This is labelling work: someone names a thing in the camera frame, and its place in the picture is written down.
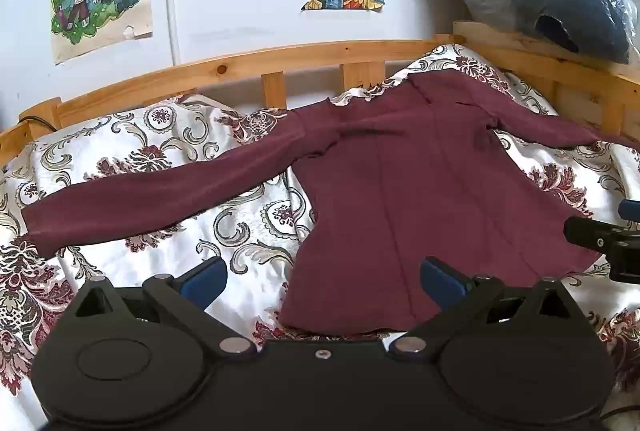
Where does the black cable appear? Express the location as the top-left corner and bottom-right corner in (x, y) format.
(17, 113), (62, 132)

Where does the white floral patterned blanket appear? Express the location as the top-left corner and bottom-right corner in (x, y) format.
(0, 43), (640, 431)

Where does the maroon long-sleeve top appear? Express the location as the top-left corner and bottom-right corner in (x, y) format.
(22, 71), (640, 334)

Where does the wooden bed frame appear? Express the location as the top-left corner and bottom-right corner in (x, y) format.
(0, 20), (640, 166)

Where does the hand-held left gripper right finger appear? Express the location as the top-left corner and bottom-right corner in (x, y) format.
(387, 256), (587, 357)

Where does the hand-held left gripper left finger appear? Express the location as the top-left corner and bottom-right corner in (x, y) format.
(62, 256), (261, 359)

